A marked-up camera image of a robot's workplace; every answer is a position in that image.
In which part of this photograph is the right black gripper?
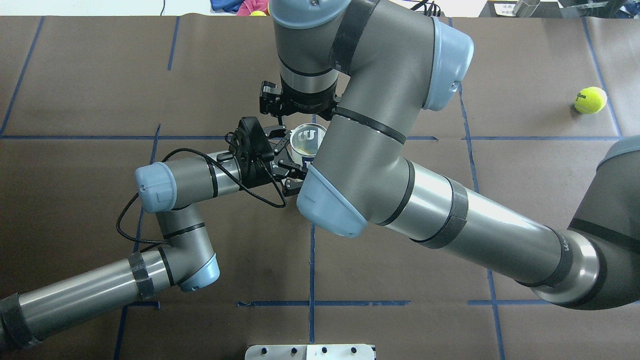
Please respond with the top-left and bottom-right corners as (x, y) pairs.
(278, 88), (341, 121)

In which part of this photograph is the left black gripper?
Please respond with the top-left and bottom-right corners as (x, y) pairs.
(240, 125), (307, 197)

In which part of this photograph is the clear tennis ball can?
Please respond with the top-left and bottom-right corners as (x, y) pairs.
(290, 123), (327, 170)

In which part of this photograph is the tennis ball table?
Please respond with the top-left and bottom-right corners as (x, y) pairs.
(574, 86), (608, 115)

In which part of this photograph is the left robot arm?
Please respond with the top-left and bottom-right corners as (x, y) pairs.
(1, 133), (311, 360)

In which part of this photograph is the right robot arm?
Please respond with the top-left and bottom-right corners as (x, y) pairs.
(270, 0), (639, 310)

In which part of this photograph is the tennis ball on desk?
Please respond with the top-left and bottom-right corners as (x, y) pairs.
(249, 10), (268, 17)

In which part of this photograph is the pink cloth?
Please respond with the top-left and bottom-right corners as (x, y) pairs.
(236, 0), (270, 16)

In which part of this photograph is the blue cloth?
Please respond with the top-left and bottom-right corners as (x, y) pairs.
(210, 0), (244, 13)

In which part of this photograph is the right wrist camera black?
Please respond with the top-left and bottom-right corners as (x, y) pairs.
(258, 80), (282, 117)

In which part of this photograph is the white camera mast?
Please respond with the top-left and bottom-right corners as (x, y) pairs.
(244, 343), (377, 360)

